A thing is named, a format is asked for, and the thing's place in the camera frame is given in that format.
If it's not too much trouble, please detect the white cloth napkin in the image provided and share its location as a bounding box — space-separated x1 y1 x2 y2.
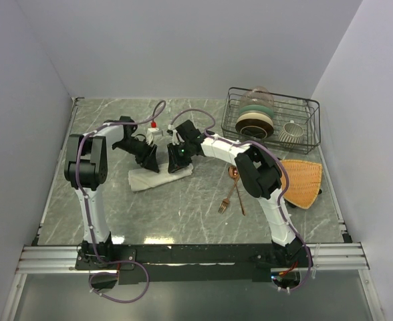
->
128 163 194 192

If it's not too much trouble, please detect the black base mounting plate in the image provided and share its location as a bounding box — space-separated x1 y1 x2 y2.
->
75 243 309 285

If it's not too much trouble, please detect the aluminium frame rail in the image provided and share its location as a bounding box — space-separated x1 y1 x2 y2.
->
15 243 369 274

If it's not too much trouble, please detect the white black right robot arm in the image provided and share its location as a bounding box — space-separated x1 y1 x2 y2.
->
168 120 313 267

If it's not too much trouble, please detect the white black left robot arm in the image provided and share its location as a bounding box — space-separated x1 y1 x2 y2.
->
64 116 160 269

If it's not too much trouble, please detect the dark brown glossy bowl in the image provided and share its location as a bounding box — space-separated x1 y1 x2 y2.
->
235 118 274 139

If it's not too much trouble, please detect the grey ribbed cup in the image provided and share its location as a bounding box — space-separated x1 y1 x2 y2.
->
278 120 305 148

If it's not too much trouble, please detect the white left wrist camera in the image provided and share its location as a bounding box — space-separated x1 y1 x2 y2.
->
146 121 163 145

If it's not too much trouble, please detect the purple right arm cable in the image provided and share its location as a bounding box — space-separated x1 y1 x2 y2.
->
171 108 314 294

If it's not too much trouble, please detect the dark wire dish rack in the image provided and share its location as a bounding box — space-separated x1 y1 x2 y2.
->
221 87 321 154

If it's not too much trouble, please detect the woven bamboo tray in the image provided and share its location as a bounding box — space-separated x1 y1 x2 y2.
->
281 159 323 209

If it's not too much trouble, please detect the teal green plate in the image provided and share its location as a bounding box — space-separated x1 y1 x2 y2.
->
239 104 274 118

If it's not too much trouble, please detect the rose gold spoon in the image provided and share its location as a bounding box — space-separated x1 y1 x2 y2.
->
228 165 246 216

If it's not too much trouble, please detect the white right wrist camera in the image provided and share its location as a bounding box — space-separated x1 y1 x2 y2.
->
167 124 184 145

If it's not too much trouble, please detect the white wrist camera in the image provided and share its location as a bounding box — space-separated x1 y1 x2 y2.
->
167 124 184 145
146 121 163 145

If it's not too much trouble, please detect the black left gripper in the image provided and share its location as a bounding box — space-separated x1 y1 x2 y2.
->
114 138 160 173

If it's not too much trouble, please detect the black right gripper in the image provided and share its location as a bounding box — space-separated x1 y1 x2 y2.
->
168 141 194 173

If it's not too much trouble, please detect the rose gold fork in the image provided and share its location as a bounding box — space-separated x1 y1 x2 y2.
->
218 177 240 214

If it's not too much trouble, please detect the cream white plate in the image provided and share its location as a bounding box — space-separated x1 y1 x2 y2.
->
237 111 273 126

